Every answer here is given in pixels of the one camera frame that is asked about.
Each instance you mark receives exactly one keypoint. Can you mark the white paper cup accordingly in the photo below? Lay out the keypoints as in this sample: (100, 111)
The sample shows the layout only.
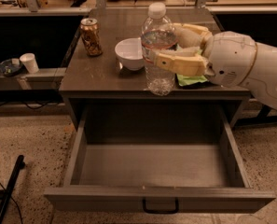
(29, 61)

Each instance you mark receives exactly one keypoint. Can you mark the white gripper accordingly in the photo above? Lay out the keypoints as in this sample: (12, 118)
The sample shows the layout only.
(230, 58)

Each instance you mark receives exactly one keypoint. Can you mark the open grey top drawer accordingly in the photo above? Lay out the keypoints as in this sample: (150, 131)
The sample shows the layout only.
(122, 155)

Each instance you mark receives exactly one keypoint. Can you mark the grey low side shelf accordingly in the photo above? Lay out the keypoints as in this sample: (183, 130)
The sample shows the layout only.
(44, 79)

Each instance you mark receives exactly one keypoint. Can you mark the gold patterned drink can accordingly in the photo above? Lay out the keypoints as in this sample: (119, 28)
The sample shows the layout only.
(89, 31)

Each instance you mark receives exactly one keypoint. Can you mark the black drawer handle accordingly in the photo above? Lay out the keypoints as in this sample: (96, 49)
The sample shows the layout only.
(160, 206)

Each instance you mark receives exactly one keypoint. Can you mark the dark round dish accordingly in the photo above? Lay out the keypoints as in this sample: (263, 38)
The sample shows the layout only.
(10, 67)

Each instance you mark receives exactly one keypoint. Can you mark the black metal stand leg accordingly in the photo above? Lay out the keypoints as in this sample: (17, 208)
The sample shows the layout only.
(7, 191)

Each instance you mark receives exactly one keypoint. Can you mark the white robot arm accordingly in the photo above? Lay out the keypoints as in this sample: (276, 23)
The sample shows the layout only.
(261, 80)

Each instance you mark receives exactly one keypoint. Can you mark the clear plastic water bottle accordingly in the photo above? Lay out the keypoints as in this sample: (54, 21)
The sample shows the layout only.
(157, 34)

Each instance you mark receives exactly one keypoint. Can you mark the green chip bag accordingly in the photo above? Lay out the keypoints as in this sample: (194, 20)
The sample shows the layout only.
(189, 81)

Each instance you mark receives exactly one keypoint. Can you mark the white ceramic bowl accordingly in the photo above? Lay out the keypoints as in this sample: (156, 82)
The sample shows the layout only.
(129, 53)

